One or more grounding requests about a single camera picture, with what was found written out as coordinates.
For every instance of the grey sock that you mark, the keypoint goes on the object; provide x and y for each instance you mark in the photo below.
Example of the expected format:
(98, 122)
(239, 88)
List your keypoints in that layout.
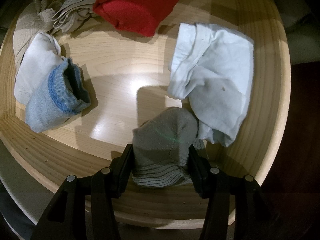
(162, 140)

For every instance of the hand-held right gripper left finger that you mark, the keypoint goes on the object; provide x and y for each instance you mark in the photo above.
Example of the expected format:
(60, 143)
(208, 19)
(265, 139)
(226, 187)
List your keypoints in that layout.
(124, 166)

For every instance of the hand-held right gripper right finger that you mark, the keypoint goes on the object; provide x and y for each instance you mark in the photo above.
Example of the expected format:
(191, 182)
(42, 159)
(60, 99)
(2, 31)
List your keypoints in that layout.
(198, 168)

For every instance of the pale blue underwear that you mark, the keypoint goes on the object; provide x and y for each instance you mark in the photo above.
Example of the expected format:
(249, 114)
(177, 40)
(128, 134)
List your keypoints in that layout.
(212, 80)

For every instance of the wooden drawer with grey front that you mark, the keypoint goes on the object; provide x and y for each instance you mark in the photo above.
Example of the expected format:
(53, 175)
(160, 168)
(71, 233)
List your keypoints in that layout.
(125, 62)

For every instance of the red sock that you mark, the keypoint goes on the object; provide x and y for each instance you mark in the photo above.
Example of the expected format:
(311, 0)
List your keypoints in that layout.
(135, 12)

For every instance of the beige knit sock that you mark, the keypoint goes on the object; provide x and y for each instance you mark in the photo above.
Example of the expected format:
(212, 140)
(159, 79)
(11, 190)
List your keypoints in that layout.
(27, 30)

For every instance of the blue and white sock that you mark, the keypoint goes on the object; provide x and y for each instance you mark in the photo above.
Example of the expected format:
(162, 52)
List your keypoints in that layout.
(50, 100)

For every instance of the white cloth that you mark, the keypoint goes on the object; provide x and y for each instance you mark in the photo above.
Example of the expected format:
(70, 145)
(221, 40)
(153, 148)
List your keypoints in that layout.
(35, 65)

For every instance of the beige ribbed sock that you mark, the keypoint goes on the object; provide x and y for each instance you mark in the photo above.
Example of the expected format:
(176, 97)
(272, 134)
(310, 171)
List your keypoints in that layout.
(77, 7)

